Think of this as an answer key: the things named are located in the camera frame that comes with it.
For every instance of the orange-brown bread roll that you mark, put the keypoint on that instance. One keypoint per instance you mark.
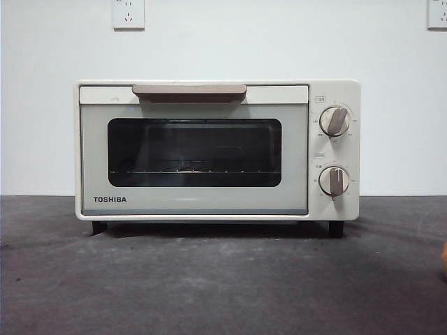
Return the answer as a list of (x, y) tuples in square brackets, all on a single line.
[(445, 254)]

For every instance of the cream Toshiba toaster oven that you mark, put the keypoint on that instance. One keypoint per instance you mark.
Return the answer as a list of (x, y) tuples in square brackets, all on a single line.
[(335, 92)]

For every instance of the cream timer knob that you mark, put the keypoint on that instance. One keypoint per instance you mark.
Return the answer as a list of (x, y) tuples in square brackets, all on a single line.
[(334, 181)]

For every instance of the cream temperature knob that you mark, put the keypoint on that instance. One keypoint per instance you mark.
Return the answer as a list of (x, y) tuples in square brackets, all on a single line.
[(335, 121)]

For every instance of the white wall socket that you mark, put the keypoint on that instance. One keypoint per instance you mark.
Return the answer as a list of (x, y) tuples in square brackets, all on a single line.
[(128, 15), (438, 15)]

